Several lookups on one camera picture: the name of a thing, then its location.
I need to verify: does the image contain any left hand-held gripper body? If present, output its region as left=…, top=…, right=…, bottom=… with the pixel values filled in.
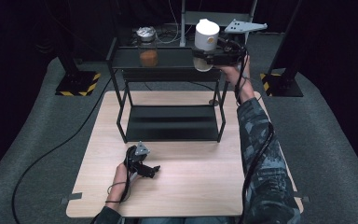
left=123, top=141, right=152, bottom=175

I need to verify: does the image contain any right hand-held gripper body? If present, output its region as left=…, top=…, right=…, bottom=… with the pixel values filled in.
left=213, top=18, right=269, bottom=66

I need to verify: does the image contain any black metal shelf rack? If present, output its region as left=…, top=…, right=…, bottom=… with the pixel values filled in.
left=105, top=36, right=236, bottom=145

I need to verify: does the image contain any glass jar with foil lid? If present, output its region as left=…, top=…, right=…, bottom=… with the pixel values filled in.
left=135, top=26, right=159, bottom=68

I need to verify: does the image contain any person's left hand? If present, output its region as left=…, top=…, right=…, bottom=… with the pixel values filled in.
left=113, top=161, right=141, bottom=190

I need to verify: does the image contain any person's right hand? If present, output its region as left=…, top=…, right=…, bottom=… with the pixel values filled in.
left=223, top=55, right=253, bottom=94

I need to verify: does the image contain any black stand with striped base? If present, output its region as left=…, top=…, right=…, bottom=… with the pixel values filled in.
left=259, top=0, right=305, bottom=98
left=43, top=0, right=102, bottom=97

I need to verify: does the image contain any grey tape strip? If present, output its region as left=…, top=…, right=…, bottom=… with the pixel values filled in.
left=61, top=192, right=83, bottom=205
left=293, top=194, right=311, bottom=203

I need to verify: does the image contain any left hand-held gripper cable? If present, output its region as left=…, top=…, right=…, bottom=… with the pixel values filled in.
left=105, top=148, right=138, bottom=204

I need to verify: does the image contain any hand-held gripper cable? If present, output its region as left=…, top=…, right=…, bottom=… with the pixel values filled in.
left=234, top=52, right=276, bottom=224
left=105, top=148, right=138, bottom=204

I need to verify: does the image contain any tangle of floor cables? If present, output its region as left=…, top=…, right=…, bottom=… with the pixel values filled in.
left=130, top=0, right=182, bottom=48

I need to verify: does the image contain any long black floor cable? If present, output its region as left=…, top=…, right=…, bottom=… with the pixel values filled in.
left=11, top=77, right=113, bottom=224

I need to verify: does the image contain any right hand-held gripper cable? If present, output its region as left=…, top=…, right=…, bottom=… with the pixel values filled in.
left=234, top=52, right=276, bottom=224

